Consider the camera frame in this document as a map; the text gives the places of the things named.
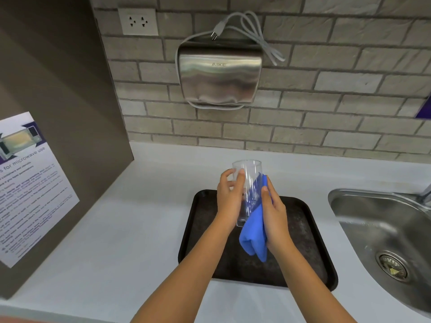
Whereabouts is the person's left hand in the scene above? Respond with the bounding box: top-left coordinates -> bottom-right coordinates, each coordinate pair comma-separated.
216,168 -> 246,230

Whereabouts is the person's right hand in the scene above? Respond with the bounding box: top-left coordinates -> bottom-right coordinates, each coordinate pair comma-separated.
261,186 -> 291,255

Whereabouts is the clear drinking glass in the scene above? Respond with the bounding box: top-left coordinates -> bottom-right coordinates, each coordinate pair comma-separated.
232,160 -> 263,228

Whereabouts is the blue cleaning cloth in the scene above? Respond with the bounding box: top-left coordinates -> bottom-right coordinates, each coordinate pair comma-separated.
239,175 -> 270,263

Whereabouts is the person's left forearm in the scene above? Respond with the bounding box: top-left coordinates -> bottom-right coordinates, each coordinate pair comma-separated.
131,220 -> 238,323

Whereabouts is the person's right forearm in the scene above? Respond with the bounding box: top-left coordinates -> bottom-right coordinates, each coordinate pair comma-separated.
268,239 -> 357,323

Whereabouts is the black serving tray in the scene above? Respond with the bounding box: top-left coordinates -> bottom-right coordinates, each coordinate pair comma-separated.
178,189 -> 339,292

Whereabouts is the stainless steel hand dryer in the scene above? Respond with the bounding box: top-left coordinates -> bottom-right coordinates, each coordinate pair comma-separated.
178,42 -> 263,107

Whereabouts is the stainless steel sink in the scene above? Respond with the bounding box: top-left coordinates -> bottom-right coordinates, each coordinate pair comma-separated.
328,188 -> 431,315

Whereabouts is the metal sink drain strainer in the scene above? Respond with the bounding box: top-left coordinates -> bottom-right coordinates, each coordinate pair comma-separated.
375,251 -> 412,283

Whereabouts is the brown cabinet side panel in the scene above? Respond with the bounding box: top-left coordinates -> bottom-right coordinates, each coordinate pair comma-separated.
0,0 -> 135,300

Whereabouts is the white microwave instruction poster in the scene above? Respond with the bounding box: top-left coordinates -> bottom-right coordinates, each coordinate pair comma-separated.
0,112 -> 81,269

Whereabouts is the grey power cable with plug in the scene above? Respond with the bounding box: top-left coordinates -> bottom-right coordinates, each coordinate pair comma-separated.
175,11 -> 286,111

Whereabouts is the purple wall sign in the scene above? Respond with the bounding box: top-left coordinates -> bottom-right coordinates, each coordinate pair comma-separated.
416,93 -> 431,120

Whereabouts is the white wall socket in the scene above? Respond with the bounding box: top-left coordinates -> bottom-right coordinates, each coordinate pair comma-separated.
117,8 -> 159,37

